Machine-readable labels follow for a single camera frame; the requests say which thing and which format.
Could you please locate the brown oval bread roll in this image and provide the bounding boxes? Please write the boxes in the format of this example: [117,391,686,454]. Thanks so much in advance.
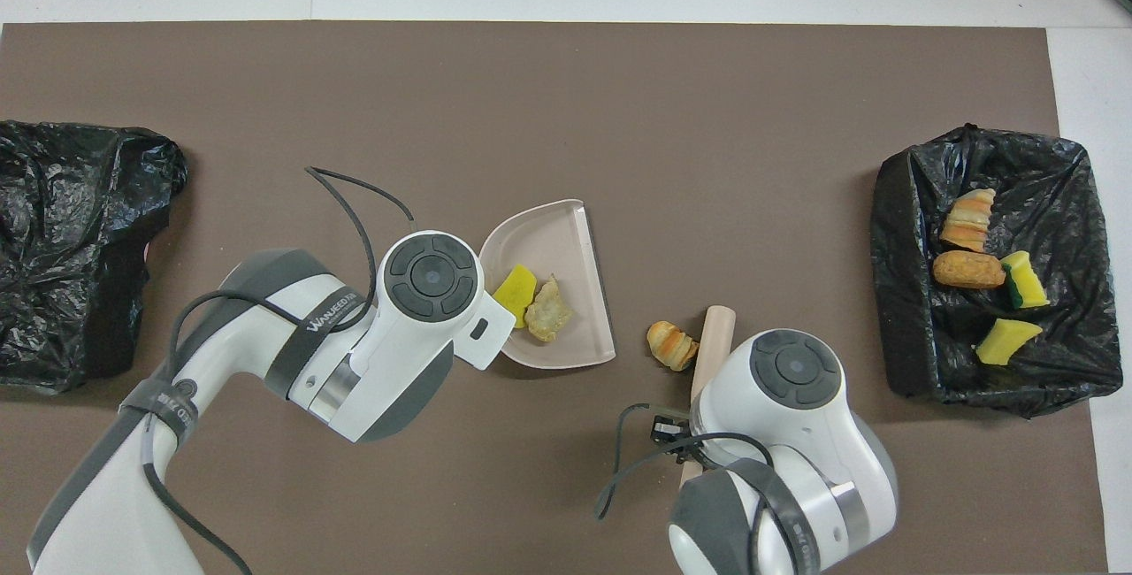
[931,249,1008,291]

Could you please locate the black bag lined bin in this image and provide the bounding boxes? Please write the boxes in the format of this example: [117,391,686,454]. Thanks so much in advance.
[870,121,1125,420]
[0,119,190,395]

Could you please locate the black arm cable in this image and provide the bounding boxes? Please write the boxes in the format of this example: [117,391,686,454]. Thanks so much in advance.
[594,402,779,575]
[140,165,416,575]

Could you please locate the beige hand brush black bristles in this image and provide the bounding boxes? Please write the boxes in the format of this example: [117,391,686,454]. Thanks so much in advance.
[677,305,738,489]

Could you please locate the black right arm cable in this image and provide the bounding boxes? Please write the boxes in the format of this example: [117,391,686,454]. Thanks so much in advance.
[594,402,779,575]

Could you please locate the pale flaky pastry piece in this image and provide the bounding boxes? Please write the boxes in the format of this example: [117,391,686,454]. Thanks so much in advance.
[524,273,575,344]

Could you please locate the large green yellow sponge piece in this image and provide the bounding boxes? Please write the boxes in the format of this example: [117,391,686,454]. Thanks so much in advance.
[975,318,1045,367]

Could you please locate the small orange striped croissant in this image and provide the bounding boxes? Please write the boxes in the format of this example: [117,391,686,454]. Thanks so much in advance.
[646,319,700,373]

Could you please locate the beige plastic dustpan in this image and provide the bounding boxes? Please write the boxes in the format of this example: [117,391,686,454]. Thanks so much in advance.
[478,198,618,372]

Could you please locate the pale orange-striped bread chunk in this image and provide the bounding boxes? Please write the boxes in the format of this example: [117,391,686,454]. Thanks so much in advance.
[938,188,998,255]

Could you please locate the brown table mat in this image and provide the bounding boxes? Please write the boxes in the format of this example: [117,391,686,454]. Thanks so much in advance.
[0,20,1109,575]

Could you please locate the small yellow green sponge piece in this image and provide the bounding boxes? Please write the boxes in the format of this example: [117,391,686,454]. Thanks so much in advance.
[1000,249,1052,311]

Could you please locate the plain yellow sponge piece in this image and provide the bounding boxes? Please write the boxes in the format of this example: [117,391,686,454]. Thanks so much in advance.
[492,264,539,331]

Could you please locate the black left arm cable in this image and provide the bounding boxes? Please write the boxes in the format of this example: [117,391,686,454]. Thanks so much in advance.
[140,165,416,575]

